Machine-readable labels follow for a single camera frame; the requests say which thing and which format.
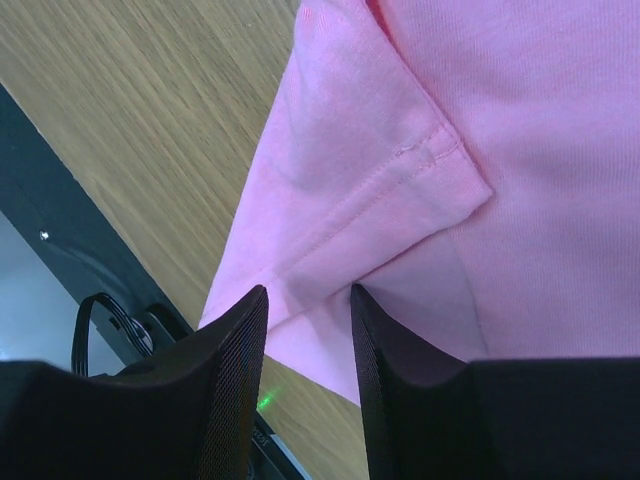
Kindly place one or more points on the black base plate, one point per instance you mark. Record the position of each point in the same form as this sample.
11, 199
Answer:
123, 316

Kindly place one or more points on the pink t shirt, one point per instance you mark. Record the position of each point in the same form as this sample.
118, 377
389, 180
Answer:
473, 164

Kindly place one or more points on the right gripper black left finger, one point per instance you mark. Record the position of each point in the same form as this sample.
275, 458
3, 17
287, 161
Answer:
186, 412

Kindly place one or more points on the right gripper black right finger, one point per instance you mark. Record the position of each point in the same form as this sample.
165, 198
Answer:
429, 415

